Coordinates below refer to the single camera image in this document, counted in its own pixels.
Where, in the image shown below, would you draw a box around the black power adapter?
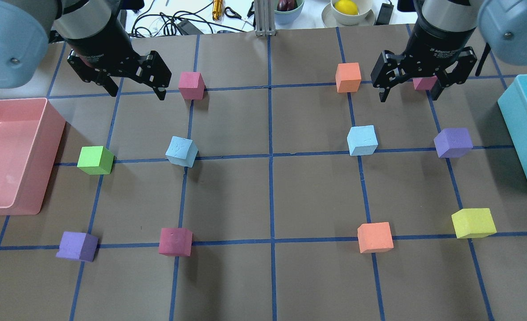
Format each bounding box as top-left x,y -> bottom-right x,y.
176,20 -> 199,35

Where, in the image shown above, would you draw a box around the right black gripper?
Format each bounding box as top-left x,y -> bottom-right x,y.
370,27 -> 477,103

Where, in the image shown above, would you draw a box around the purple block lower left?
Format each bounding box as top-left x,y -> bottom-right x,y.
56,231 -> 99,262

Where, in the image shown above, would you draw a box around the orange block upper right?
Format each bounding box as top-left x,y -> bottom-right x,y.
335,62 -> 362,93

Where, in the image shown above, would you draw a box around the dark pink block lower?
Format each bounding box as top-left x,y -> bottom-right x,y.
158,228 -> 194,257

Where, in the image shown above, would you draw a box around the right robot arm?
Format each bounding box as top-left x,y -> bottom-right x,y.
370,0 -> 527,102

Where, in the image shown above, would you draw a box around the light blue block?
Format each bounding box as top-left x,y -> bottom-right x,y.
347,125 -> 379,156
165,136 -> 199,167

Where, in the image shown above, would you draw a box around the purple block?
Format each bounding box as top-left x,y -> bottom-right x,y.
56,231 -> 99,262
433,128 -> 473,158

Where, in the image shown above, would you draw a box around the orange block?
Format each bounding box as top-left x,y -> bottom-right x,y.
357,222 -> 394,254
335,62 -> 362,93

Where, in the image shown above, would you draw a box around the pink block upper left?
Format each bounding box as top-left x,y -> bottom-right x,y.
178,71 -> 205,100

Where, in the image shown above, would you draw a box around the aluminium frame post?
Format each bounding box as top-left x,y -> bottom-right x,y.
253,0 -> 276,37

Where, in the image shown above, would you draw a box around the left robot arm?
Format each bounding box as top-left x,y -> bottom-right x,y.
0,0 -> 172,100

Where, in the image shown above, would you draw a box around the black scissors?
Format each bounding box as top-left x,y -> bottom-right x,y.
223,7 -> 255,21

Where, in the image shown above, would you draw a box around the pink tray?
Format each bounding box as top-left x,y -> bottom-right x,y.
0,98 -> 66,217

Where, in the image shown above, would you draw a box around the green bowl with fruit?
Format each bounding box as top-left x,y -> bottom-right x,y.
272,0 -> 305,25

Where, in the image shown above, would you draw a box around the purple block right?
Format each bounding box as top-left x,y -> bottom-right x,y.
433,128 -> 473,158

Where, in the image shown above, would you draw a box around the pink block under gripper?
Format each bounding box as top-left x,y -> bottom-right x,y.
412,76 -> 437,91

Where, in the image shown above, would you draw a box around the green block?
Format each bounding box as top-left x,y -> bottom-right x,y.
77,146 -> 115,175

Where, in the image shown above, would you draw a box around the bowl with lemon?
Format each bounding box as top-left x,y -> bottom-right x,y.
322,0 -> 375,27

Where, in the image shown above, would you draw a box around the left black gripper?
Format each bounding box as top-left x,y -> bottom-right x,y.
66,27 -> 172,100

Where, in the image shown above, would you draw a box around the yellow block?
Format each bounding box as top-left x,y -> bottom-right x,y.
451,208 -> 498,239

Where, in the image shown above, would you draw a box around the orange block lower right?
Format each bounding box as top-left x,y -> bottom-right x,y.
357,222 -> 394,254

